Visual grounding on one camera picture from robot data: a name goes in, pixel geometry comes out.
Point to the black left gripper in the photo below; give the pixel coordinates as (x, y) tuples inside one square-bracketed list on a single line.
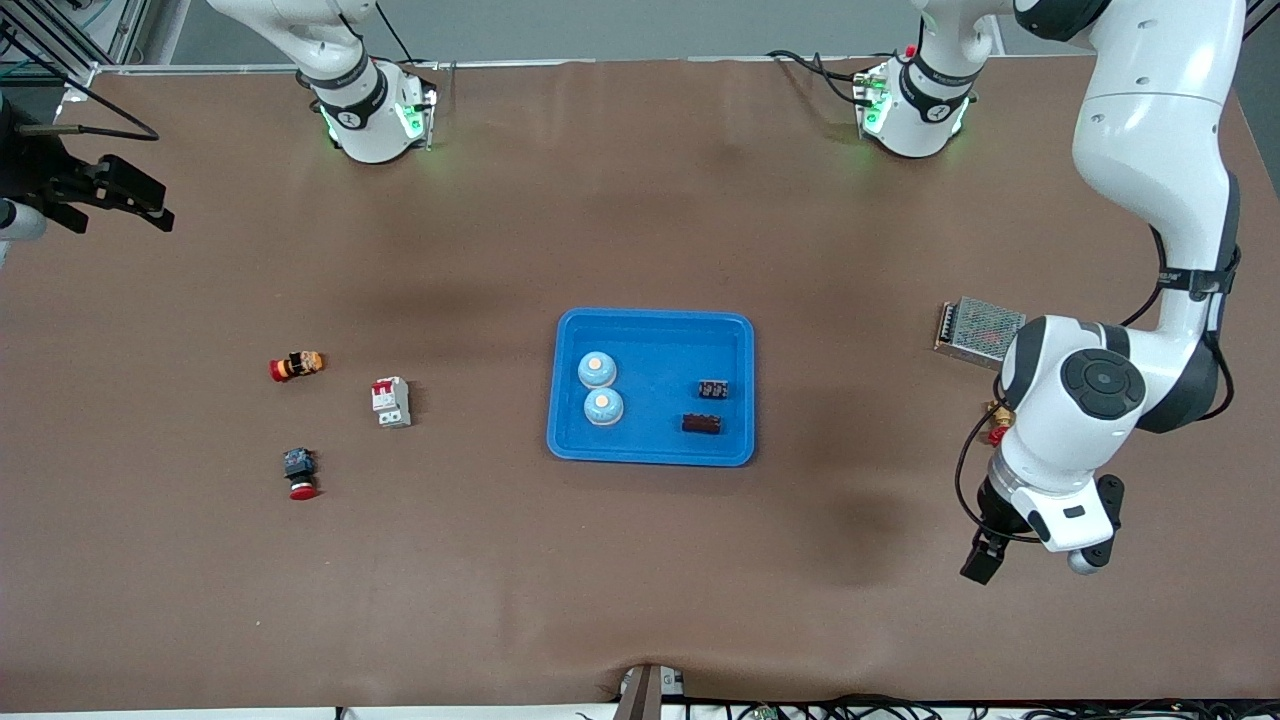
[(998, 512)]

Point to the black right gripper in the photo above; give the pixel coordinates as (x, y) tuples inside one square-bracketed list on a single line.
[(38, 168)]

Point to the dark brown small block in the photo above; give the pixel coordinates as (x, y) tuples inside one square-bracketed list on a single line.
[(702, 424)]

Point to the blue dome bell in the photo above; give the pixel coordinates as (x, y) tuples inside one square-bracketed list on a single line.
[(597, 369), (603, 406)]

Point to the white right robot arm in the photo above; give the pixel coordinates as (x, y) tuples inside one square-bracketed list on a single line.
[(360, 110)]

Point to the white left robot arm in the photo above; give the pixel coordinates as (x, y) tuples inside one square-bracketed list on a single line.
[(1150, 130)]

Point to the blue plastic tray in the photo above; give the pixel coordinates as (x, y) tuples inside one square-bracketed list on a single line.
[(650, 440)]

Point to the metal mesh power supply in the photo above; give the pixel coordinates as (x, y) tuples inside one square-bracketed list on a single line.
[(975, 330)]

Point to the orange red push button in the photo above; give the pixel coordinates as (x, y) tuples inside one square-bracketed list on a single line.
[(297, 366)]

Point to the red black emergency stop button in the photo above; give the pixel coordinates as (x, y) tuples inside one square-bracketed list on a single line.
[(300, 470)]

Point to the white red circuit breaker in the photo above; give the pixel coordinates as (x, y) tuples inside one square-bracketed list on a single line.
[(391, 403)]

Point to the brown table mat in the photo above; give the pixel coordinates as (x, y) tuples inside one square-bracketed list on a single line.
[(640, 560)]

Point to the aluminium frame with struts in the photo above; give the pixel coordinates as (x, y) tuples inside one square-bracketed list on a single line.
[(80, 78)]

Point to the grey metal bracket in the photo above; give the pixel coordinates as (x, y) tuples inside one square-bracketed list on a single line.
[(645, 695)]

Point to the aluminium frame post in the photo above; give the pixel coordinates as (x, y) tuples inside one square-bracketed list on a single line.
[(1258, 15)]

